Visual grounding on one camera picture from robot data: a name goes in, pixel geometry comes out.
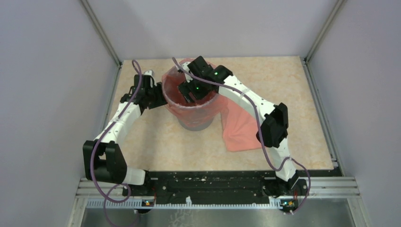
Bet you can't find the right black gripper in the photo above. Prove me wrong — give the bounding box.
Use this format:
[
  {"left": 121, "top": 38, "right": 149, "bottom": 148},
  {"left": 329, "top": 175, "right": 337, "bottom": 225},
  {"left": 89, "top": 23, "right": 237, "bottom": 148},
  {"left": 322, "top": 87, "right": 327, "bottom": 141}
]
[{"left": 177, "top": 76, "right": 210, "bottom": 107}]

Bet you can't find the translucent red trash bag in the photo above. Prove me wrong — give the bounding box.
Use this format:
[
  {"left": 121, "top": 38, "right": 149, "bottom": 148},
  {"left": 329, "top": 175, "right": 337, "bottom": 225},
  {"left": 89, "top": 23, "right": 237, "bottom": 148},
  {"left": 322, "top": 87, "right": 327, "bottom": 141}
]
[{"left": 162, "top": 66, "right": 227, "bottom": 122}]

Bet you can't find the grey plastic trash bin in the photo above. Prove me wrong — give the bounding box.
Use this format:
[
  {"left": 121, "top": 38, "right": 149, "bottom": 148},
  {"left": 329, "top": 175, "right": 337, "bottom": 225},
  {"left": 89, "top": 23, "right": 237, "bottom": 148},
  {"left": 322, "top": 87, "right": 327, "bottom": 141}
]
[{"left": 177, "top": 117, "right": 214, "bottom": 131}]

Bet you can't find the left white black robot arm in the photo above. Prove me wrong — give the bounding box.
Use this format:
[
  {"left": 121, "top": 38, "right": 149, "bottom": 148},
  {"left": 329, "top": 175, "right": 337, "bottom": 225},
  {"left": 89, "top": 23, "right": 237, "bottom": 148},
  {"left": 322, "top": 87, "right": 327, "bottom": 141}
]
[{"left": 83, "top": 70, "right": 167, "bottom": 195}]

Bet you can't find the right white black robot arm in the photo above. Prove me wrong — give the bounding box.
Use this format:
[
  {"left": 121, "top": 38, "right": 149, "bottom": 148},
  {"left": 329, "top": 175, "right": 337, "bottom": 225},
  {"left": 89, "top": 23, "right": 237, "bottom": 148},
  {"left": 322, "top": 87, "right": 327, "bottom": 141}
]
[{"left": 172, "top": 56, "right": 299, "bottom": 195}]

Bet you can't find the flat pink trash bag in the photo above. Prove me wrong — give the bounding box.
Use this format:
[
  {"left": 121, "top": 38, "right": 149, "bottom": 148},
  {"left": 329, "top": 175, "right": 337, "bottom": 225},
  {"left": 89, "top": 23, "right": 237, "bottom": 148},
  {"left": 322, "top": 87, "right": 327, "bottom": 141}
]
[{"left": 221, "top": 99, "right": 262, "bottom": 152}]

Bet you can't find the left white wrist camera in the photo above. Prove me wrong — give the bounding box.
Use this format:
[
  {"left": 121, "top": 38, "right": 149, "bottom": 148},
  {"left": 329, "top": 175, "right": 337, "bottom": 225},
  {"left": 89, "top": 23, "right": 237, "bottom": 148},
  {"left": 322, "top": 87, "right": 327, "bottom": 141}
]
[{"left": 143, "top": 70, "right": 155, "bottom": 77}]

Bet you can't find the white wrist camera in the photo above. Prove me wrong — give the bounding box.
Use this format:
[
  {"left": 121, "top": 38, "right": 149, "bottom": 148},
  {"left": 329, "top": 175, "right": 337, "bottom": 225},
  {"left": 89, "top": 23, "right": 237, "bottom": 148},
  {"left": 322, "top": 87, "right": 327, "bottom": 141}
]
[
  {"left": 143, "top": 70, "right": 155, "bottom": 77},
  {"left": 177, "top": 61, "right": 191, "bottom": 72}
]

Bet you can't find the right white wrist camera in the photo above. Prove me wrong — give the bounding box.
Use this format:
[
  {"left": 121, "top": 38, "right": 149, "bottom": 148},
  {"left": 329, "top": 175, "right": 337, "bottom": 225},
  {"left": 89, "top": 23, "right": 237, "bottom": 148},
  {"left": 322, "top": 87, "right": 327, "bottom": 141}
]
[{"left": 177, "top": 61, "right": 191, "bottom": 72}]

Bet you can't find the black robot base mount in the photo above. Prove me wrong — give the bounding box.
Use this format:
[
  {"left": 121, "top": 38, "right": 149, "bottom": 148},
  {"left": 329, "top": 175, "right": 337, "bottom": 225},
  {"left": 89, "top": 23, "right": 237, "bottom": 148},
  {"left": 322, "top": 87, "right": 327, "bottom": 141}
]
[{"left": 94, "top": 167, "right": 342, "bottom": 206}]

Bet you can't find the white toothed cable rail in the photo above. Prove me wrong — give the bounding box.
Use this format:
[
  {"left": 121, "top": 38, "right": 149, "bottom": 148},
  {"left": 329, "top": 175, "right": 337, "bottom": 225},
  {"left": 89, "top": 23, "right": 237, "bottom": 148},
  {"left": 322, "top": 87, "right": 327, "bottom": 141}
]
[{"left": 86, "top": 197, "right": 296, "bottom": 210}]

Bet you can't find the aluminium frame rail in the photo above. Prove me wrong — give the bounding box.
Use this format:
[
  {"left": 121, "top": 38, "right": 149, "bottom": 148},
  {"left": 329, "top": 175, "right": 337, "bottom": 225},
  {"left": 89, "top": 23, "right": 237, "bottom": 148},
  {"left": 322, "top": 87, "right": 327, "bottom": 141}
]
[{"left": 75, "top": 177, "right": 361, "bottom": 198}]

